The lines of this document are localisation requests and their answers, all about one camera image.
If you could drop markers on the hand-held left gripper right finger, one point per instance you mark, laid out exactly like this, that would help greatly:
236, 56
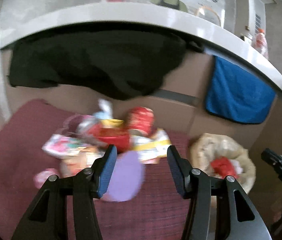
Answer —
175, 173

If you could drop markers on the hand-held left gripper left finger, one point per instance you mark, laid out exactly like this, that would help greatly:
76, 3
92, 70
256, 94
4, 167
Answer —
107, 173

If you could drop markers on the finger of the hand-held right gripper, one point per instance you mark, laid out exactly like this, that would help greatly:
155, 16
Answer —
272, 158

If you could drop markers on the purple round disc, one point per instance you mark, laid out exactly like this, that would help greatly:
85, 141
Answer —
126, 177

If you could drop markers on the yellow snack wrapper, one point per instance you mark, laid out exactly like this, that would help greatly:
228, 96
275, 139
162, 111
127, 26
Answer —
153, 146

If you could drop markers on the red packet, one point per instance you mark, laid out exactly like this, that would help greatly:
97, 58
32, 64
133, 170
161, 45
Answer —
110, 136

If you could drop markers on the beige plastic bag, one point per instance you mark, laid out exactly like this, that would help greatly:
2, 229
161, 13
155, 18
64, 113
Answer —
206, 150

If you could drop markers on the red patterned paper cup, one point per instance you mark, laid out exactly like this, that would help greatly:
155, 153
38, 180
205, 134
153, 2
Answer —
141, 120

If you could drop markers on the red crumpled wrapper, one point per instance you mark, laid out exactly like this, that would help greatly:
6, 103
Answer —
222, 167

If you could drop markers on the red plaid blanket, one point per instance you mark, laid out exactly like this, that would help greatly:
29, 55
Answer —
156, 217

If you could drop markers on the colourful printed snack packet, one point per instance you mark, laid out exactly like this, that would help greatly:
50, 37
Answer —
63, 146

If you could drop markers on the brown backrest panel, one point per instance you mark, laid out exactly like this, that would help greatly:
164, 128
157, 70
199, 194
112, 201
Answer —
181, 116

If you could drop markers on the pink foil wrapper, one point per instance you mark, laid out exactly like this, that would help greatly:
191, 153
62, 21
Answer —
72, 125

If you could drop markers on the small pink wrapper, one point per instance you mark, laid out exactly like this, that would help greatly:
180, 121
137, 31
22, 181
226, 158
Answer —
43, 177

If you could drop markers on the blue towel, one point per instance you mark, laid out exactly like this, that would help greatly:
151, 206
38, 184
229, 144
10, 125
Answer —
238, 95

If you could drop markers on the black cloth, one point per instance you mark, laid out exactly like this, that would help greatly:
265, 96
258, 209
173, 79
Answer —
93, 62

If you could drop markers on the orange capped bottle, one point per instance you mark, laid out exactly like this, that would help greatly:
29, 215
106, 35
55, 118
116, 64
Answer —
260, 41

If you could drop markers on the white curved ledge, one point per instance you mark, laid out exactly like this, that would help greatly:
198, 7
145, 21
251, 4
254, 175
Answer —
131, 13

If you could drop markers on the white wall appliance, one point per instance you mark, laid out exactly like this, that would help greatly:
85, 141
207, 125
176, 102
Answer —
254, 10

